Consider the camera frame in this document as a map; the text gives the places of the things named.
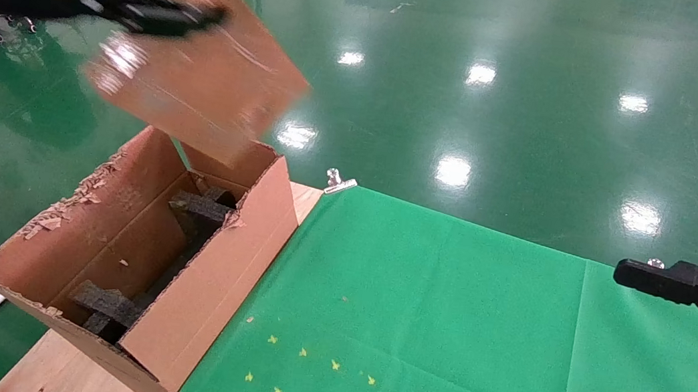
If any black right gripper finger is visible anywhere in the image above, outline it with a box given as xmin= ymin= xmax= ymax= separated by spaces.
xmin=603 ymin=249 xmax=698 ymax=362

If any green table cloth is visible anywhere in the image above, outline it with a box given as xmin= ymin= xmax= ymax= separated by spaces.
xmin=181 ymin=167 xmax=698 ymax=392

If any black wheeled stool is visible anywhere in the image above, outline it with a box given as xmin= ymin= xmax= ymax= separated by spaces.
xmin=0 ymin=14 xmax=39 ymax=47

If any large open brown carton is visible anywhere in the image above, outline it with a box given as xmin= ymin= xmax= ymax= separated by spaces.
xmin=0 ymin=106 xmax=310 ymax=392

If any small cardboard box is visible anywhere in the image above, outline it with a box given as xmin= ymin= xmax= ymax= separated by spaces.
xmin=71 ymin=0 xmax=323 ymax=178

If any dark grey foam insert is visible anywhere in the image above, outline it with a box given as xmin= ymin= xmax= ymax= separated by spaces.
xmin=65 ymin=278 xmax=148 ymax=350
xmin=164 ymin=181 xmax=241 ymax=242

